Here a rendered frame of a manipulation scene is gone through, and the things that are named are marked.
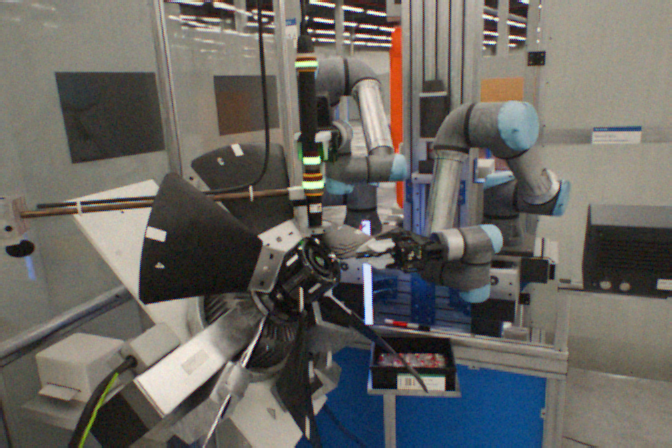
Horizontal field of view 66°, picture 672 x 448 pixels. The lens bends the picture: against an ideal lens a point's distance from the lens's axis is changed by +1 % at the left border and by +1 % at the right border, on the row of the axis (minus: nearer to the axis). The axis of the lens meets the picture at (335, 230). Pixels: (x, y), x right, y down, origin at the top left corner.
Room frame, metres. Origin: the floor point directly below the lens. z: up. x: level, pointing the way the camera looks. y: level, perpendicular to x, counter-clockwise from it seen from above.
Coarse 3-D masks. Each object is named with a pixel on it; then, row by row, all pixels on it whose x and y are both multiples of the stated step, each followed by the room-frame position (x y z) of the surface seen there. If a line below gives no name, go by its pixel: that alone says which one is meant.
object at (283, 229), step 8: (280, 224) 1.07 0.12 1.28; (288, 224) 1.08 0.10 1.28; (264, 232) 1.06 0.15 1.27; (272, 232) 1.06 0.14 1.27; (280, 232) 1.06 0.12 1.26; (288, 232) 1.06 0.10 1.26; (296, 232) 1.06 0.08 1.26; (264, 240) 1.05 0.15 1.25; (272, 240) 1.05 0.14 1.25; (288, 240) 1.05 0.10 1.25; (296, 240) 1.05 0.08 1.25; (280, 248) 1.04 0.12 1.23; (288, 248) 1.04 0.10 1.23
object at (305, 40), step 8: (304, 24) 1.09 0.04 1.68; (304, 32) 1.09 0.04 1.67; (304, 40) 1.08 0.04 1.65; (312, 40) 1.09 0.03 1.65; (304, 48) 1.08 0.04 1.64; (312, 48) 1.08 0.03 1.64; (312, 200) 1.08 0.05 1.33; (320, 200) 1.08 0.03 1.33; (312, 208) 1.08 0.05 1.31; (320, 208) 1.08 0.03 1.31; (312, 216) 1.08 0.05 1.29; (320, 216) 1.08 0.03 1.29; (312, 224) 1.08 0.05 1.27; (320, 224) 1.08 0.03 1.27
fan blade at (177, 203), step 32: (160, 192) 0.84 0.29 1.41; (192, 192) 0.88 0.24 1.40; (160, 224) 0.81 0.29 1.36; (192, 224) 0.85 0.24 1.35; (224, 224) 0.89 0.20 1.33; (160, 256) 0.80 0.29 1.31; (192, 256) 0.84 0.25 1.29; (224, 256) 0.88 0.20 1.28; (256, 256) 0.93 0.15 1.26; (160, 288) 0.78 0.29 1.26; (192, 288) 0.83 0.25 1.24; (224, 288) 0.88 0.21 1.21
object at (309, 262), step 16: (304, 240) 0.99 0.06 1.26; (288, 256) 0.97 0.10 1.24; (304, 256) 0.95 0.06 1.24; (320, 256) 1.01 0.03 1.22; (288, 272) 0.95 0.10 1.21; (304, 272) 0.94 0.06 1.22; (320, 272) 0.96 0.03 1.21; (336, 272) 1.00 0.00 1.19; (288, 288) 0.95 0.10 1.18; (304, 288) 0.94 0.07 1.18; (320, 288) 0.94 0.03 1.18; (272, 304) 0.95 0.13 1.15; (288, 304) 0.97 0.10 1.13; (288, 320) 0.96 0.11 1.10
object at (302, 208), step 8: (296, 192) 1.07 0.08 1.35; (296, 200) 1.07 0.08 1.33; (304, 200) 1.07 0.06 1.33; (304, 208) 1.07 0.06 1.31; (304, 216) 1.07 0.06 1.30; (304, 224) 1.07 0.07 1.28; (328, 224) 1.09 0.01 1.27; (304, 232) 1.07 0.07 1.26; (312, 232) 1.06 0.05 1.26; (320, 232) 1.06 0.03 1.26
